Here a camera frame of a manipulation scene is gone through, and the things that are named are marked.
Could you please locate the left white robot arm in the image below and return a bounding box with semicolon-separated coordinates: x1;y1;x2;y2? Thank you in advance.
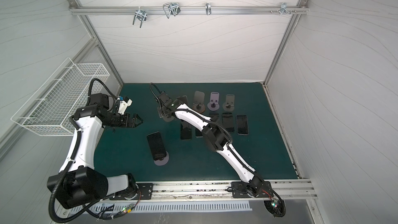
47;104;141;209

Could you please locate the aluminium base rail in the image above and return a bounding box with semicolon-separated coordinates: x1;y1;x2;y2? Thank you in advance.
138;179;318;202

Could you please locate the grey phone stand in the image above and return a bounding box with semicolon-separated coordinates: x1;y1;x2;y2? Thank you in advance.
222;94;235;112

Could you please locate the aluminium top crossbar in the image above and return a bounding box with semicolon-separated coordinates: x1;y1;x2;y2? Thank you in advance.
69;5;309;16

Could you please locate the wooden round base phone stand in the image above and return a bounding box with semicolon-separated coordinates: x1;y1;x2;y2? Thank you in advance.
193;91;205;114

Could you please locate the dark phone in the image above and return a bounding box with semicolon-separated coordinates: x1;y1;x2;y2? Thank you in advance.
180;120;192;140

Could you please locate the metal clamp hook three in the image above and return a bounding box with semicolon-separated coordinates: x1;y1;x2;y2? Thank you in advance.
205;3;211;16

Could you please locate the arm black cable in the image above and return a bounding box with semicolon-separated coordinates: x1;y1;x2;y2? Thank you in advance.
48;78;142;224
149;82;287;218

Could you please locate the lilac phone stand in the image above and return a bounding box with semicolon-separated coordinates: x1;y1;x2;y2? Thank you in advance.
207;92;220;112

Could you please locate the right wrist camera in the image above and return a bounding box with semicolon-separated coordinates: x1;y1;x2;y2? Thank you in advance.
157;91;172;104

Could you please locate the phone from grey stand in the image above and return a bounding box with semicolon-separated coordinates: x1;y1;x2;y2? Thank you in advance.
222;113;235;133

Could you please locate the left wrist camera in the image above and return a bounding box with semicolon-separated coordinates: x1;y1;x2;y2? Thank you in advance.
117;96;132;115

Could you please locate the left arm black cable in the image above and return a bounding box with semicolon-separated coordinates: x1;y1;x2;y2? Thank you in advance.
48;78;142;224

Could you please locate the white slotted cable duct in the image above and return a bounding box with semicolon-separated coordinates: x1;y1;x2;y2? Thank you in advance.
90;201;252;214

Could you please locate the metal clamp hook one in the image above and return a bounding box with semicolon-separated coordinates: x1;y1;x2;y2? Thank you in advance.
132;8;147;28

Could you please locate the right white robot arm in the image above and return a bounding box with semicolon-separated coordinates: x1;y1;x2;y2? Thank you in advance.
159;102;276;198

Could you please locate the white wire basket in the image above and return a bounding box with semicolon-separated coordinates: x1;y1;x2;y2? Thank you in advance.
10;58;110;136

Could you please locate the metal clamp hook four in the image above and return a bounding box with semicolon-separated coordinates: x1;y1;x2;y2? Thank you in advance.
269;3;296;16

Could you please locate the metal clamp hook two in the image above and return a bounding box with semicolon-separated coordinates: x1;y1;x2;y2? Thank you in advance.
162;2;181;19

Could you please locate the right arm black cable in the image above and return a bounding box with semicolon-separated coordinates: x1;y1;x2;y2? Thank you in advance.
149;82;287;218

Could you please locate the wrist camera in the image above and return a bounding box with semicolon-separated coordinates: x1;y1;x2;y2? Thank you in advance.
157;91;172;104
117;96;132;115

